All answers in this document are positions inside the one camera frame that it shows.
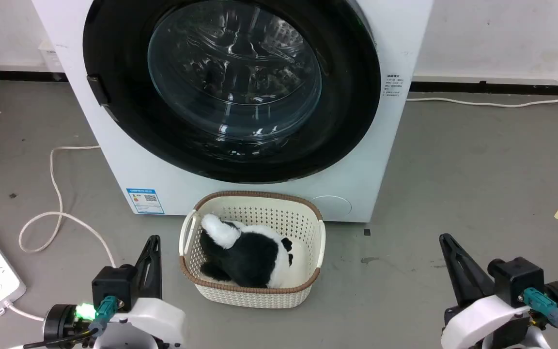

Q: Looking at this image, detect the white front-load washing machine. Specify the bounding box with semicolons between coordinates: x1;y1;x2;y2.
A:
32;0;434;223

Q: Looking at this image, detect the black right arm cable teal plug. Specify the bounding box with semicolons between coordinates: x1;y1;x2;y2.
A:
523;287;558;349

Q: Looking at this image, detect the black and white plush toy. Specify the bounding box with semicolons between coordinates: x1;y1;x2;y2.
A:
199;213;294;289

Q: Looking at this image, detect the thin white wall cable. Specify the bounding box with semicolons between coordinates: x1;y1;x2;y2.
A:
406;86;558;109

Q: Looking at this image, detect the round black glass washer door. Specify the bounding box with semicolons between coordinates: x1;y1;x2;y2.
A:
83;0;382;184

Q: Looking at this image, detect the small text warning sticker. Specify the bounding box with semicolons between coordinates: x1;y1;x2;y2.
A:
384;73;405;98

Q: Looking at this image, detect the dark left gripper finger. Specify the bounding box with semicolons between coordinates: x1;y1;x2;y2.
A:
149;235;163;299
134;240;152;299

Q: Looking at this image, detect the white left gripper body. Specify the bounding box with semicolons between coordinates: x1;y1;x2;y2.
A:
93;296;186;349

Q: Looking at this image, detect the cream perforated laundry basket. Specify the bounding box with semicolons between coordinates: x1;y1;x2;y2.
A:
179;190;326;309

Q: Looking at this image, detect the long looping white power cable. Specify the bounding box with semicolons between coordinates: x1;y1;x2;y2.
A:
19;144;117;269

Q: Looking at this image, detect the round white filter cover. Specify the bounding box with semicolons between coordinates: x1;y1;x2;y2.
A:
311;195;352;219

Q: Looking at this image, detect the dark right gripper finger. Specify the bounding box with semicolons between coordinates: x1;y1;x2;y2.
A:
439;234;476;308
445;235;496;303

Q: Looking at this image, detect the short white power strip cord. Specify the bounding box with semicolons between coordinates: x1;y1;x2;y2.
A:
3;301;47;322

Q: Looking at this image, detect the blue energy label sticker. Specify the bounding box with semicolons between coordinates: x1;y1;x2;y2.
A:
126;188;165;215

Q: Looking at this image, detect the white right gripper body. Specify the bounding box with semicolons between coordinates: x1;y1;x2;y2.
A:
440;294;552;349

